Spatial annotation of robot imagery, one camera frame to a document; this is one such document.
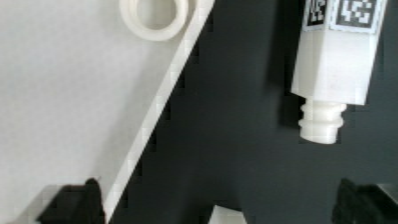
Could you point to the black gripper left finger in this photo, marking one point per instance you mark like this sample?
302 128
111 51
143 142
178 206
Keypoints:
68 204

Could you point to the white desk leg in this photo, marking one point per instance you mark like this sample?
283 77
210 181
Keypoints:
338 43

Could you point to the white desk tabletop tray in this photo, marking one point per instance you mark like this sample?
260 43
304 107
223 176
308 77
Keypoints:
86 82

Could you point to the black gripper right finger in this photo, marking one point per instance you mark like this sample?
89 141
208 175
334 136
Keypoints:
366 203

